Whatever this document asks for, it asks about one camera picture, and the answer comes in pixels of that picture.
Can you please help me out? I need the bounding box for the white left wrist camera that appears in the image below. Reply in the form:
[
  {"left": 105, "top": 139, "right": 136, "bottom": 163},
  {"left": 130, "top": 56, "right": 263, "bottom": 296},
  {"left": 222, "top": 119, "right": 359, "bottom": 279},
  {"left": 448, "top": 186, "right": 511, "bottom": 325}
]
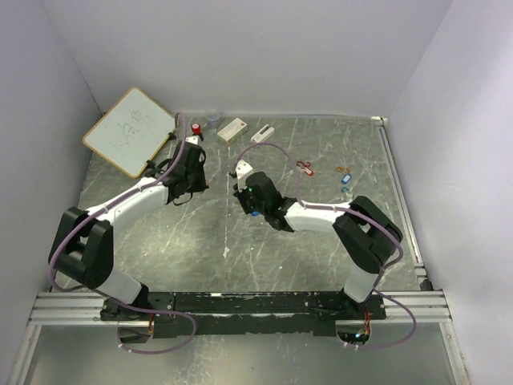
[{"left": 185, "top": 136, "right": 200, "bottom": 144}]

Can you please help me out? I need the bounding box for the clear plastic cup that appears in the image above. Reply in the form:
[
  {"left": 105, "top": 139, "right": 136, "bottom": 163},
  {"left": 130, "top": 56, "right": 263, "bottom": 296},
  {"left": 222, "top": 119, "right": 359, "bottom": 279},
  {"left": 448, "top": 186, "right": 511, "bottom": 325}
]
[{"left": 205, "top": 109, "right": 220, "bottom": 129}]

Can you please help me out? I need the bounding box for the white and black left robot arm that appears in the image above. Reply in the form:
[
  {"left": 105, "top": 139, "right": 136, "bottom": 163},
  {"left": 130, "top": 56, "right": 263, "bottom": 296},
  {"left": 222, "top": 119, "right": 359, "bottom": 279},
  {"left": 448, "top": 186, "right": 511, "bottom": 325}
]
[{"left": 48, "top": 140, "right": 208, "bottom": 320}]

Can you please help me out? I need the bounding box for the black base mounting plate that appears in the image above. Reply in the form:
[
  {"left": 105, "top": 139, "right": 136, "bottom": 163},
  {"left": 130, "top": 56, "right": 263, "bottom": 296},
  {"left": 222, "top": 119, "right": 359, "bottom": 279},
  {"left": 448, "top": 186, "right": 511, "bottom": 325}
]
[{"left": 99, "top": 291, "right": 387, "bottom": 340}]

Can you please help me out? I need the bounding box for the red and black stamp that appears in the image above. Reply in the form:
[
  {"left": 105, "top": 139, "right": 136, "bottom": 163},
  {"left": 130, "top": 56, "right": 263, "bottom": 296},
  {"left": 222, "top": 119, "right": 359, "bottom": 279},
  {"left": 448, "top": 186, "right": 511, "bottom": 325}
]
[{"left": 191, "top": 123, "right": 204, "bottom": 141}]

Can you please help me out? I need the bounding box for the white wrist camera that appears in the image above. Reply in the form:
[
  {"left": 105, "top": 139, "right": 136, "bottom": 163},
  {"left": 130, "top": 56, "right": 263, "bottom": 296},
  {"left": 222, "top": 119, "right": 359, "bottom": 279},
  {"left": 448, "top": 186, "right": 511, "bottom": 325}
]
[
  {"left": 185, "top": 136, "right": 200, "bottom": 144},
  {"left": 228, "top": 160, "right": 254, "bottom": 192}
]

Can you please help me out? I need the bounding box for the light blue key tag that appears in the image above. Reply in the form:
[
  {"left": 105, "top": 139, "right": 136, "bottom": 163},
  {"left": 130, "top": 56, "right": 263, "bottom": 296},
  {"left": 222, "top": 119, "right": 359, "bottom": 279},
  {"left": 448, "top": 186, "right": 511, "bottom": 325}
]
[{"left": 341, "top": 173, "right": 353, "bottom": 185}]

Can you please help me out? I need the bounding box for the white board with wooden frame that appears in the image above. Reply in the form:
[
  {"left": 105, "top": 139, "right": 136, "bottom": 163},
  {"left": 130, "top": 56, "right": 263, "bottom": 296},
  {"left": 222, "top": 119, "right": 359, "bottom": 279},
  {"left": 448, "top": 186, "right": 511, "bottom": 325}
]
[{"left": 83, "top": 87, "right": 176, "bottom": 178}]

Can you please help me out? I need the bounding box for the white and red cardboard box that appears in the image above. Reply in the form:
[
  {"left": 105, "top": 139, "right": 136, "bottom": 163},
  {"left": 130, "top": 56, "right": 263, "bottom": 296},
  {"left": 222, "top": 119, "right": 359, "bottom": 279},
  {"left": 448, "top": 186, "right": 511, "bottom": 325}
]
[{"left": 216, "top": 118, "right": 248, "bottom": 145}]

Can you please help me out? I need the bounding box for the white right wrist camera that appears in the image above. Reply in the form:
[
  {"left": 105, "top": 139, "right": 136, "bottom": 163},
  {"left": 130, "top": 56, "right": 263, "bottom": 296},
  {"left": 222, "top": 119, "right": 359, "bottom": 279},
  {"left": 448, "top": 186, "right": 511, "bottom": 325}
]
[{"left": 228, "top": 160, "right": 254, "bottom": 192}]

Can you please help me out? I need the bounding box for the red carabiner keyring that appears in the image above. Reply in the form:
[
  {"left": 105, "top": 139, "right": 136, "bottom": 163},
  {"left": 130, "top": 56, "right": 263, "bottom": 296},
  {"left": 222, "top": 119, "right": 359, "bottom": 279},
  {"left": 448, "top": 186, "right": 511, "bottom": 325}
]
[{"left": 297, "top": 160, "right": 311, "bottom": 168}]

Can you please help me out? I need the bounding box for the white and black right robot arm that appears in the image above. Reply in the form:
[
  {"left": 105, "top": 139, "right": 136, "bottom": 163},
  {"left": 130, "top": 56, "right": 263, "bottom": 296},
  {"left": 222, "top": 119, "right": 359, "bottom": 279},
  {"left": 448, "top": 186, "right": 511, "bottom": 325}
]
[{"left": 229, "top": 168, "right": 402, "bottom": 319}]

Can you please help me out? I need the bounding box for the red key tag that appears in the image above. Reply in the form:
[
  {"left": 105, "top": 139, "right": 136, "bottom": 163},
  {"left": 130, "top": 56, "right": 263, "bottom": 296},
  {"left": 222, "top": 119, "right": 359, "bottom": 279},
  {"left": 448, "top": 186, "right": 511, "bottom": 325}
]
[{"left": 299, "top": 167, "right": 314, "bottom": 176}]

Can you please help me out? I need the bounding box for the white rectangular device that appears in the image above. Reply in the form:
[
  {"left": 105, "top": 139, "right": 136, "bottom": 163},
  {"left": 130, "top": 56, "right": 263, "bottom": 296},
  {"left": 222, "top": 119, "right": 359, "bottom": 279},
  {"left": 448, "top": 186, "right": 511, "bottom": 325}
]
[{"left": 251, "top": 124, "right": 275, "bottom": 144}]

